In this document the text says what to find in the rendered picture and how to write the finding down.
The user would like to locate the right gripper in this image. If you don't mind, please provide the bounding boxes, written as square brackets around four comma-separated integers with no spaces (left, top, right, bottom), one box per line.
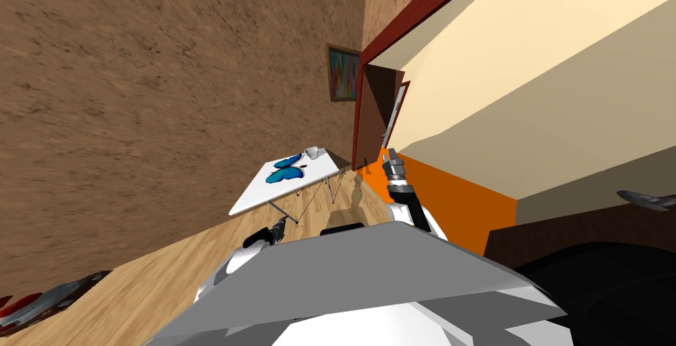
[384,147,407,179]

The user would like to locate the brown door leaf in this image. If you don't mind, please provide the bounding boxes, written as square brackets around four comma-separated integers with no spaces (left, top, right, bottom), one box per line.
[352,63,406,172]

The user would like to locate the white table with blue butterfly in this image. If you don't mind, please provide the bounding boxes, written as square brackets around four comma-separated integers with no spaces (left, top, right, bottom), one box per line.
[228,146,342,225]

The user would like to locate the colourful framed picture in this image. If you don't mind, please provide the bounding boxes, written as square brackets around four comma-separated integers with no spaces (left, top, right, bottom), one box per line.
[325,43,363,104]

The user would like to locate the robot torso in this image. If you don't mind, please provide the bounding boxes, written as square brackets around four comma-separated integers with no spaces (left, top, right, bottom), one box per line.
[141,221,578,346]

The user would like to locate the dark brown cabinet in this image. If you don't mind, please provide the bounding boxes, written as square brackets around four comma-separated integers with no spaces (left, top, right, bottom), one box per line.
[483,190,676,271]

